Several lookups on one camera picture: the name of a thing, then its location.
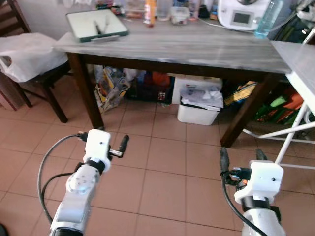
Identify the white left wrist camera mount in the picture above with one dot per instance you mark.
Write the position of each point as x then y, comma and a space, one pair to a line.
97, 145

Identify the white kitchen appliance with display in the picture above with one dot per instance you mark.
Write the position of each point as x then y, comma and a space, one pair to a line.
231, 10

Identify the green and orange packages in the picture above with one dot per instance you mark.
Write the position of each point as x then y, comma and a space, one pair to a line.
283, 105

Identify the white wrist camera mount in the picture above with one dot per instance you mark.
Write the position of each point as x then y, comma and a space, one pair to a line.
97, 145
263, 179

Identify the small lidded glass jar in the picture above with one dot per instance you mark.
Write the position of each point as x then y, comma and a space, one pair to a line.
179, 15

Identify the clear blue plastic bottle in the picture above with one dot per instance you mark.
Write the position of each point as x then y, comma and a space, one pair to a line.
266, 22

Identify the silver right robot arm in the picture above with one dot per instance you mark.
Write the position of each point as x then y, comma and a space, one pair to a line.
261, 221

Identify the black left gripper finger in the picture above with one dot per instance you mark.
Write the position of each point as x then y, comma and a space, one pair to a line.
124, 142

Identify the white tray with green rim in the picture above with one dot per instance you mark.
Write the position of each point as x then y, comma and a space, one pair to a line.
83, 22

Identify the white plastic bag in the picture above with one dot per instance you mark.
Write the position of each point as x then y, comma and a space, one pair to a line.
29, 56

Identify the tall clear glass jar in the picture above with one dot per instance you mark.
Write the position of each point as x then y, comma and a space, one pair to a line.
134, 7

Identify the dark wooden chair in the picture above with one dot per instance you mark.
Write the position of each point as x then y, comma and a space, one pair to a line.
47, 83

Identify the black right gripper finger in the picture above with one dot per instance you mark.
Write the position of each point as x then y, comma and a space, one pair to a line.
261, 156
224, 160

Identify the yellow and blue bag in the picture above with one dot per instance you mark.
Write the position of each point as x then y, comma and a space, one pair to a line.
239, 94

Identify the dark pen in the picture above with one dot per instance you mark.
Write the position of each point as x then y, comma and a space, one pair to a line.
99, 28

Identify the white folding table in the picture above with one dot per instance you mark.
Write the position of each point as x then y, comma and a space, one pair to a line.
300, 64

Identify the clear drinking glass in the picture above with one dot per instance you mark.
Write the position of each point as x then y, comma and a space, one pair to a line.
163, 10

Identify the orange bottle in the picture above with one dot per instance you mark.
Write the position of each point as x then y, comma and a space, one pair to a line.
149, 14

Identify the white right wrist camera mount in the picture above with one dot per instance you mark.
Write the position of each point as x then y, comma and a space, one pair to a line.
263, 179

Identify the dark crate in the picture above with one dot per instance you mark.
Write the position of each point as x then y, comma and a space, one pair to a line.
150, 88

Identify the white bin with liner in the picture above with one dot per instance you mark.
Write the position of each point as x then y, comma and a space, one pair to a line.
197, 113

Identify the grey top dark wood table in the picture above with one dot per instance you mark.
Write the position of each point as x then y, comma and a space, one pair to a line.
187, 49

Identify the colourful printed bag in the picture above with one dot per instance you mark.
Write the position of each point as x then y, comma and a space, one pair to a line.
112, 88

